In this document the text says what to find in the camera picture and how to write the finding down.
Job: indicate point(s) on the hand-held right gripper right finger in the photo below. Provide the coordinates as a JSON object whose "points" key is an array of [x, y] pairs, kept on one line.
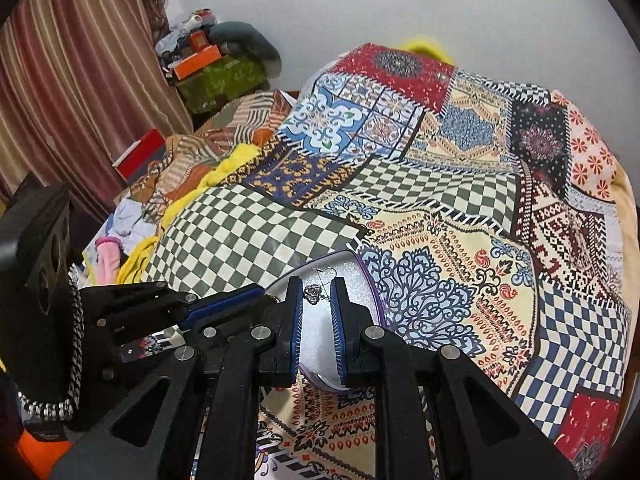
{"points": [[338, 332]]}

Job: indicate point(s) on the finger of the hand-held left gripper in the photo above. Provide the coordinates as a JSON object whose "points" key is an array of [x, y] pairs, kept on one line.
{"points": [[220, 305], [145, 367]]}

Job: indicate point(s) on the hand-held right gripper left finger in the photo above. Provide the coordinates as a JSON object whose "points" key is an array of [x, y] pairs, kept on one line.
{"points": [[295, 330]]}

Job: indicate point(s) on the silver dangle earring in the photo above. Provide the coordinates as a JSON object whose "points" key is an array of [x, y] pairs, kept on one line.
{"points": [[311, 294]]}

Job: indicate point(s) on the pink cloth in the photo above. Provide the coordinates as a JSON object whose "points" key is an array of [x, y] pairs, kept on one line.
{"points": [[107, 262]]}

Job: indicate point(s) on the pale blue white clothes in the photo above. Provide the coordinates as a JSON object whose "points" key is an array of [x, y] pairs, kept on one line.
{"points": [[132, 222]]}

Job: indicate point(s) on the yellow cloth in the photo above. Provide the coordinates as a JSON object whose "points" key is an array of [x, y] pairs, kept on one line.
{"points": [[225, 165]]}

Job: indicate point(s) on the red box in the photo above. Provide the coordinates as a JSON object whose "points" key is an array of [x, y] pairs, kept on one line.
{"points": [[140, 157]]}

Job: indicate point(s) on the patchwork printed blanket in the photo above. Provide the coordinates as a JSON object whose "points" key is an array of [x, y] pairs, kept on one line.
{"points": [[425, 200]]}

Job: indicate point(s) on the brown striped bedsheet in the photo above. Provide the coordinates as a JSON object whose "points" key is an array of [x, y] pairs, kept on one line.
{"points": [[220, 130]]}

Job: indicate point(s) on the striped pink brown curtain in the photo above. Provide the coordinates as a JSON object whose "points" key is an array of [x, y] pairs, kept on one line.
{"points": [[75, 85]]}

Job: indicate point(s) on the green patterned box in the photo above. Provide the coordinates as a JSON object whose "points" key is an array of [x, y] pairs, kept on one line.
{"points": [[225, 80]]}

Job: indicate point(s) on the orange flat box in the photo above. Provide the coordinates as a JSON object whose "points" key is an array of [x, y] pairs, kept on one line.
{"points": [[192, 62]]}

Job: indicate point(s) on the small orange box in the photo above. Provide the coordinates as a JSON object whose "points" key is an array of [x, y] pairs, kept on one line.
{"points": [[199, 39]]}

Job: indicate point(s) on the grey neck pillow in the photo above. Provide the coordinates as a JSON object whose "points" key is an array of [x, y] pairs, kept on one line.
{"points": [[255, 40]]}

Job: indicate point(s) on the yellow pillow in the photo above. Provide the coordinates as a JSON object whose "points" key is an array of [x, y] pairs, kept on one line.
{"points": [[430, 47]]}

